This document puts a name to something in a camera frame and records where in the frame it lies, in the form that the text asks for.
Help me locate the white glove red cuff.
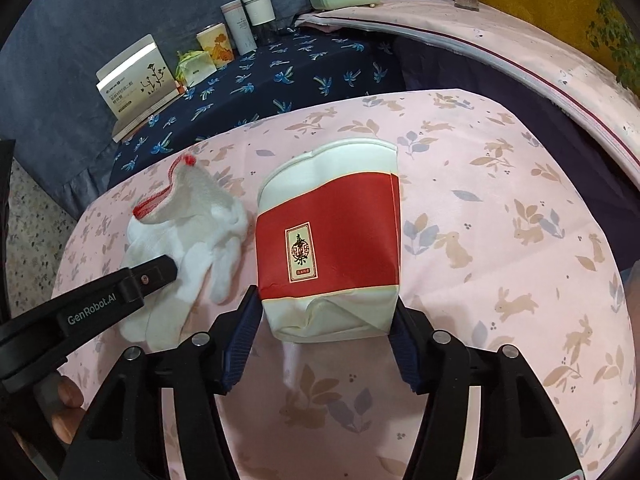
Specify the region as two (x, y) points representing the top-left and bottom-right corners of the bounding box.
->
(118, 154), (248, 351)

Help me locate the red white paper cup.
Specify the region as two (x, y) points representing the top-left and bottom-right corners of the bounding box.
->
(255, 138), (401, 344)

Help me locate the person's hand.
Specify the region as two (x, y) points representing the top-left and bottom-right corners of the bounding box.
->
(34, 372), (85, 444)

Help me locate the pink rabbit print tablecloth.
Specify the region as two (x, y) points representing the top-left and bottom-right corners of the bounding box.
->
(52, 88), (639, 480)

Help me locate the blue grey backdrop cloth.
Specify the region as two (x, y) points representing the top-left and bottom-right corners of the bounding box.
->
(0, 0), (459, 221)

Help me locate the white book box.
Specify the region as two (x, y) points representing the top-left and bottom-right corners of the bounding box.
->
(96, 34), (179, 143)

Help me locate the green white small packet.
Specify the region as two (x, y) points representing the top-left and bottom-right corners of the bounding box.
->
(175, 51), (217, 88)

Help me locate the tall white bottle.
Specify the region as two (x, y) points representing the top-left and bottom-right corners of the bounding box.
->
(220, 0), (257, 55)

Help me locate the pink cloth on shelf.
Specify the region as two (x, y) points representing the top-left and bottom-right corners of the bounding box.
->
(294, 0), (640, 183)

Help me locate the navy leaf print cloth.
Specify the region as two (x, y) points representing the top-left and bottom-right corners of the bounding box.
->
(108, 28), (406, 188)

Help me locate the short white jar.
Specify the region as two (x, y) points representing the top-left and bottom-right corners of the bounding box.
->
(242, 0), (276, 27)

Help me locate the green plant white pot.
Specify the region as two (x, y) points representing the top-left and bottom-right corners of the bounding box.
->
(586, 0), (639, 96)

